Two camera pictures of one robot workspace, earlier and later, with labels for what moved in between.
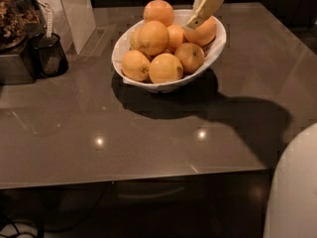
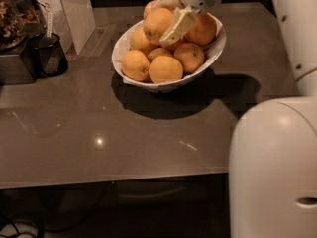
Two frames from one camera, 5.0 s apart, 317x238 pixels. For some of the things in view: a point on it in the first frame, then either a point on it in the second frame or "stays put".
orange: [153, 37] to [156, 23]
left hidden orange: [135, 39] stays put
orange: [135, 65] stays put
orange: [164, 67] stays put
